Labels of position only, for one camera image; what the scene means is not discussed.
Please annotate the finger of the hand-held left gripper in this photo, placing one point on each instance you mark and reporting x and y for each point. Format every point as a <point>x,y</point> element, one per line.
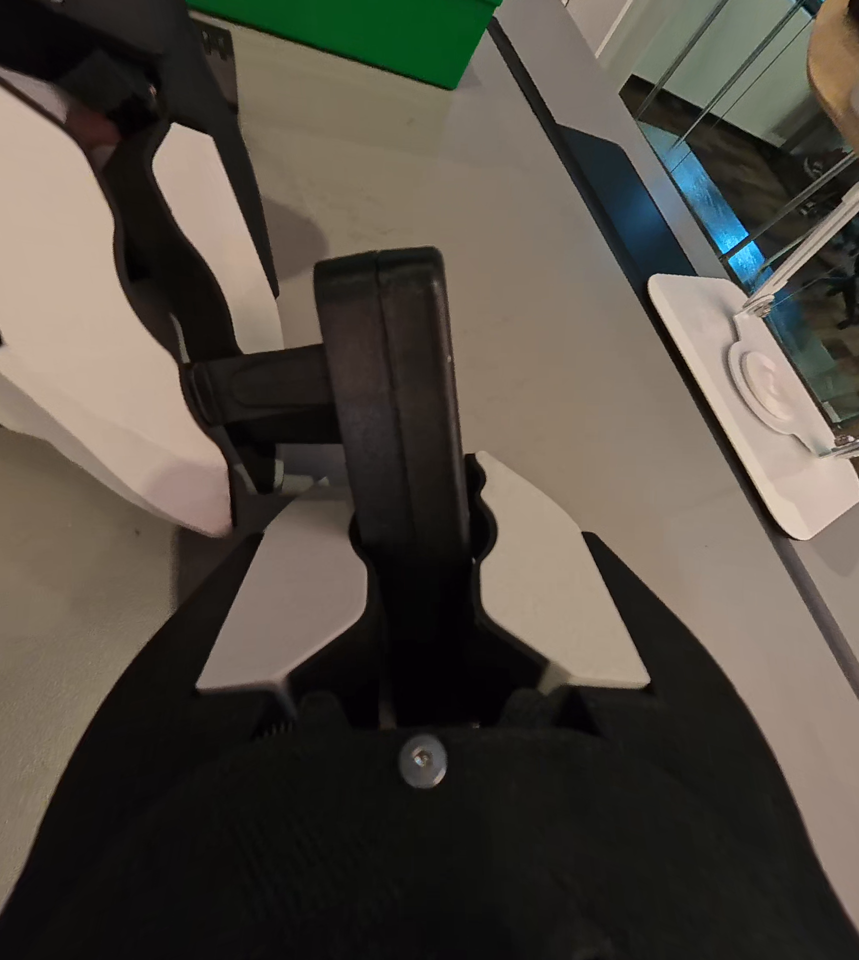
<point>39,262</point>
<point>216,210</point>

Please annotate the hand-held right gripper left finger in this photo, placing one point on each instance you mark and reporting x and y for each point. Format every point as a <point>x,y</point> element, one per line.
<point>294,600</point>

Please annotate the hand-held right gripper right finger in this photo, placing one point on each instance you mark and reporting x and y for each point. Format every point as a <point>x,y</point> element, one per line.
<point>557,600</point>

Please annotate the black power strip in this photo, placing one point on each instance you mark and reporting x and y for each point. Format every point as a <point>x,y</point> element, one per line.
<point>399,412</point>

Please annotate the green plastic bin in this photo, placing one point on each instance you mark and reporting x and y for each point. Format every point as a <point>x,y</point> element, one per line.
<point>362,37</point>

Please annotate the white document stand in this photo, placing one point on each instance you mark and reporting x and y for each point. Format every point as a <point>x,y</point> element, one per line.
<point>699,337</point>

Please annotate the glass railing panel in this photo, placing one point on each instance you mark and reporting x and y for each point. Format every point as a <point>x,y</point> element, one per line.
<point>699,97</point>

